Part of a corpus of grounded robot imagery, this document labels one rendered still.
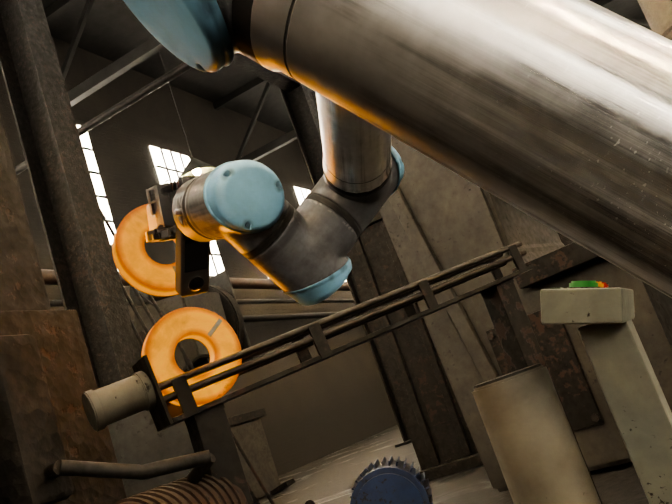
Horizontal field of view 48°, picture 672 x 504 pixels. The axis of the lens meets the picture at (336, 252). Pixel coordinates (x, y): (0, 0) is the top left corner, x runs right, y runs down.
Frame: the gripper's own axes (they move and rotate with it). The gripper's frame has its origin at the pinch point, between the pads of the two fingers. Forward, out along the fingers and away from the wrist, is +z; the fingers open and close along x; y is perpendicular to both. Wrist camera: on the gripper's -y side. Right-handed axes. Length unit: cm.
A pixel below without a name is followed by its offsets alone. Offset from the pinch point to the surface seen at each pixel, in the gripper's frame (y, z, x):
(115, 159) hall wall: 174, 1077, -314
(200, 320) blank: -14.1, -6.3, -1.9
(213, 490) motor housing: -37.1, -16.5, 4.8
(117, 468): -30.1, -15.4, 16.9
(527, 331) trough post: -31, -11, -65
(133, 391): -21.6, -9.5, 11.3
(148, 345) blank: -15.9, -6.5, 7.0
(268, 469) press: -262, 682, -302
